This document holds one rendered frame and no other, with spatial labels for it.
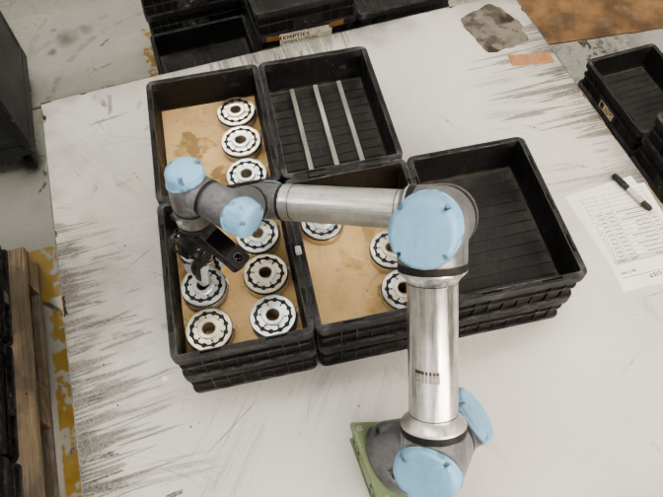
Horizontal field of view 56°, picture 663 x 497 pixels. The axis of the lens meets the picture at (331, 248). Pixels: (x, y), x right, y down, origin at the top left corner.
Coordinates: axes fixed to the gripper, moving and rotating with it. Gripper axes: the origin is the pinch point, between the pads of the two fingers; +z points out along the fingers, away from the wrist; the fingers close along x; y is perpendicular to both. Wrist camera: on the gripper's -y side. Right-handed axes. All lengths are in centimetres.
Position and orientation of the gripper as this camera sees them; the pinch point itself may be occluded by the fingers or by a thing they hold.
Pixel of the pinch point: (213, 276)
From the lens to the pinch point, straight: 146.7
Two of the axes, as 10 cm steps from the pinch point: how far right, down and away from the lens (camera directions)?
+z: -0.4, 5.8, 8.1
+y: -8.4, -4.6, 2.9
